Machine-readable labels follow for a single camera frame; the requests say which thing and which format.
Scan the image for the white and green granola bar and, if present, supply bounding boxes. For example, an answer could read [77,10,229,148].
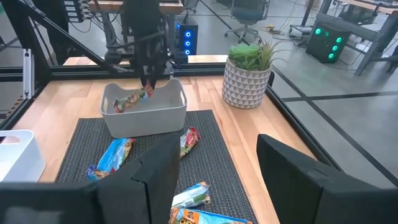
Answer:
[171,181,211,209]

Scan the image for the black aluminium table frame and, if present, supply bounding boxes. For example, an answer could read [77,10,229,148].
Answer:
[0,0,343,172]

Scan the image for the computer tower blue lights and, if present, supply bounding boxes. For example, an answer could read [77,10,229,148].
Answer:
[174,15,199,63]

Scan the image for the grey office chair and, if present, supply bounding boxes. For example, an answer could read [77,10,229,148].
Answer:
[224,0,271,44]

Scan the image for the red and green granola bar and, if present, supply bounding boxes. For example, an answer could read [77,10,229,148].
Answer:
[113,83,155,114]
[179,126,201,159]

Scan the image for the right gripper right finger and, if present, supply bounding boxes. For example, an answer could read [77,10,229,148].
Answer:
[256,133,398,224]

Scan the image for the white plastic bin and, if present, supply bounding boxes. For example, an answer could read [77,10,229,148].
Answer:
[0,129,47,183]

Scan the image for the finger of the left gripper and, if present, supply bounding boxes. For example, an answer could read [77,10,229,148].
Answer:
[138,70,150,90]
[149,68,163,90]

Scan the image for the yellow floor cable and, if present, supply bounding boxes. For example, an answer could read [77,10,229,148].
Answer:
[259,24,285,37]

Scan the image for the black frame desk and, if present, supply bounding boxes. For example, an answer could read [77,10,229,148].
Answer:
[289,0,398,77]

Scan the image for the black power strip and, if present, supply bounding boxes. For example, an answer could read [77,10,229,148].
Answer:
[60,0,91,24]

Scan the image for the silver aluminium bracket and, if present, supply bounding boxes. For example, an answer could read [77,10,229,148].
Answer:
[22,48,34,100]

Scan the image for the computer tower green lights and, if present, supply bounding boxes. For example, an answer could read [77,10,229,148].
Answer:
[305,20,352,65]

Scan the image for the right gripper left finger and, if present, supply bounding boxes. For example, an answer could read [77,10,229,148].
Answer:
[95,133,182,224]

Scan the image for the orange and blue granola bar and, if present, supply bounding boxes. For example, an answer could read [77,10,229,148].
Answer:
[168,207,253,224]

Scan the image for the dark woven mat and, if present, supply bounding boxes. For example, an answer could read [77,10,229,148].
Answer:
[55,109,259,224]

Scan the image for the potted succulent plant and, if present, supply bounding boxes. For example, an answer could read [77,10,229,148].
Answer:
[221,40,289,110]

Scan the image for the wooden top desk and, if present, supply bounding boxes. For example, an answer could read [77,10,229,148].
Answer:
[88,0,186,57]

